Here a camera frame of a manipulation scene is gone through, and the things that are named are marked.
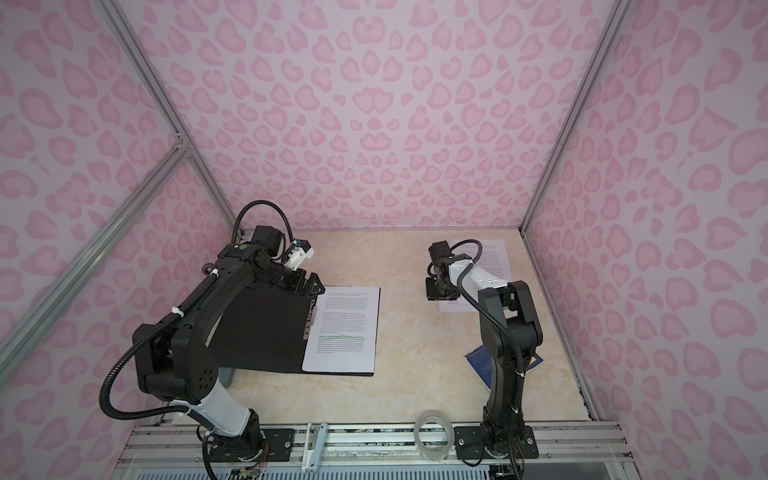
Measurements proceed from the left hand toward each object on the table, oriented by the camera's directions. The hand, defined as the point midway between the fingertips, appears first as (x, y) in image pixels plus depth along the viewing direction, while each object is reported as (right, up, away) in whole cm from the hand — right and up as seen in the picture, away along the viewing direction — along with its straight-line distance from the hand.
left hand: (311, 282), depth 85 cm
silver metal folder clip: (-3, -11, +11) cm, 15 cm away
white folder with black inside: (-16, -17, +6) cm, 24 cm away
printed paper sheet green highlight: (+8, -17, +7) cm, 20 cm away
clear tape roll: (+34, -39, -14) cm, 54 cm away
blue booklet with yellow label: (+49, -23, +2) cm, 54 cm away
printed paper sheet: (+45, -9, +14) cm, 48 cm away
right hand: (+38, -4, +13) cm, 40 cm away
